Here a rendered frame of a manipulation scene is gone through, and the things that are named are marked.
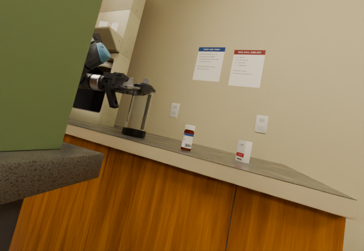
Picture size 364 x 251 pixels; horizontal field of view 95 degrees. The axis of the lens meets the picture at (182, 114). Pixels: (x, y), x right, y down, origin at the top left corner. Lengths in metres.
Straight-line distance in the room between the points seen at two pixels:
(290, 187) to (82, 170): 0.42
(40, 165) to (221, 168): 0.37
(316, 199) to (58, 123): 0.51
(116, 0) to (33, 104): 1.25
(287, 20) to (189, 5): 0.78
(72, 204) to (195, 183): 0.49
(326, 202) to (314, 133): 0.79
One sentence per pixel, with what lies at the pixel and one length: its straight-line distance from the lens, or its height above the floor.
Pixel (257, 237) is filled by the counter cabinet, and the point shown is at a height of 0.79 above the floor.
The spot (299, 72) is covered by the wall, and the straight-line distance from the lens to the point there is 1.33.
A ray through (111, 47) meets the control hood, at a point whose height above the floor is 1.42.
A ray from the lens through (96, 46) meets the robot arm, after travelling 0.82.
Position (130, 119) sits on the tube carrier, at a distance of 0.75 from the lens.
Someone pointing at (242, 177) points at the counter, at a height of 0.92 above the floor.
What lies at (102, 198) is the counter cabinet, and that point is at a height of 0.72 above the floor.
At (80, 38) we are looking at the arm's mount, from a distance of 0.31.
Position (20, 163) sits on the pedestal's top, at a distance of 0.23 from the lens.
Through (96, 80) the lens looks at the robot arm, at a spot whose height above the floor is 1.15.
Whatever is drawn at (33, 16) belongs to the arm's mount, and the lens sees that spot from 0.27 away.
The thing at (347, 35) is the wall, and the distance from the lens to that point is 1.50.
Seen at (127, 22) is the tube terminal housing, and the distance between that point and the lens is 1.28.
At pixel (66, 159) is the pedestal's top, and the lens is 0.26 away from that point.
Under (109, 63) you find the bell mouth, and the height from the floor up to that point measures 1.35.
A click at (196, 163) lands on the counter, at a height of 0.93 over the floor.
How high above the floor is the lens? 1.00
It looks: 6 degrees up
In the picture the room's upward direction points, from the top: 12 degrees clockwise
